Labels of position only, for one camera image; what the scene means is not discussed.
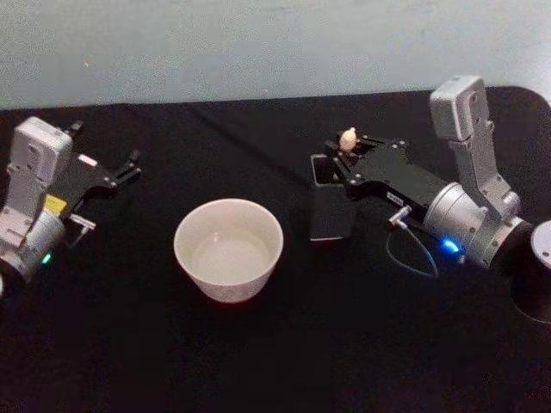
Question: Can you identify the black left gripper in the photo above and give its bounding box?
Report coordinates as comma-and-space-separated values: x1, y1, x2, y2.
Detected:
44, 120, 143, 220

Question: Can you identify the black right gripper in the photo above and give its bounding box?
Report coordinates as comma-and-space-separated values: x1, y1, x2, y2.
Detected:
323, 135, 451, 218

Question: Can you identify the small cream lump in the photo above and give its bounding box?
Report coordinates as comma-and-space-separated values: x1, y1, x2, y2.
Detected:
338, 126, 360, 153

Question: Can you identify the black open box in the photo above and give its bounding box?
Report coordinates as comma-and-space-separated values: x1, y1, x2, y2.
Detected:
309, 152, 359, 243

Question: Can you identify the white ceramic bowl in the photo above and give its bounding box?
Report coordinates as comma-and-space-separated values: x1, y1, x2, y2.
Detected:
172, 197, 285, 305

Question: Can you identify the black table cloth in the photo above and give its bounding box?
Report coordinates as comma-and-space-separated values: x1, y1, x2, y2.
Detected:
0, 85, 551, 413

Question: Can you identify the thin cable on left gripper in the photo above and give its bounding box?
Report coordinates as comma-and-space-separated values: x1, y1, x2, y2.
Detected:
64, 214, 97, 250

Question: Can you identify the thin cable on gripper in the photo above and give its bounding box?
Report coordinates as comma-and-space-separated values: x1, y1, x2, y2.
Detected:
64, 214, 97, 250
385, 205, 441, 279

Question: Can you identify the thin cable on right gripper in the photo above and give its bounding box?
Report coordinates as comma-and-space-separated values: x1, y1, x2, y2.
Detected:
385, 205, 441, 279

